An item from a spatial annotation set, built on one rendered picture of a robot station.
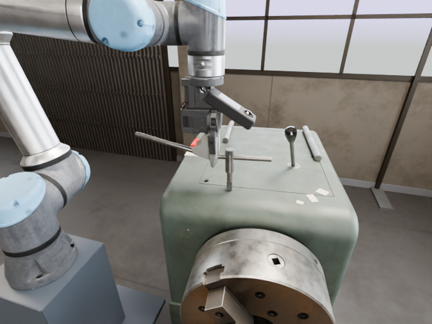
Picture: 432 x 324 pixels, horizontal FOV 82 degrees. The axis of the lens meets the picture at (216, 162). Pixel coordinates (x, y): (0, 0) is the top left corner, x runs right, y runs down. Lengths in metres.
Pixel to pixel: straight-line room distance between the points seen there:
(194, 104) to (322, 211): 0.38
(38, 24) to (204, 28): 0.25
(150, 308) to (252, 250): 0.60
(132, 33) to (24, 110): 0.40
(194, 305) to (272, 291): 0.17
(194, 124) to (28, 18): 0.31
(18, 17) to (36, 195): 0.34
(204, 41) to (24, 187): 0.48
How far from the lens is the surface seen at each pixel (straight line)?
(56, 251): 0.72
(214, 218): 0.61
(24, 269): 0.73
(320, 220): 0.62
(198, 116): 0.54
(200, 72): 0.51
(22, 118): 0.72
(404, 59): 2.99
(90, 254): 0.77
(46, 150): 0.73
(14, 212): 0.64
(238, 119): 0.53
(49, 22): 0.46
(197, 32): 0.51
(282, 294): 0.51
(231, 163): 0.60
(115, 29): 0.39
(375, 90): 3.00
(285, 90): 2.90
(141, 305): 1.06
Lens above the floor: 1.62
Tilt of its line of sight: 28 degrees down
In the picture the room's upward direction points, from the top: straight up
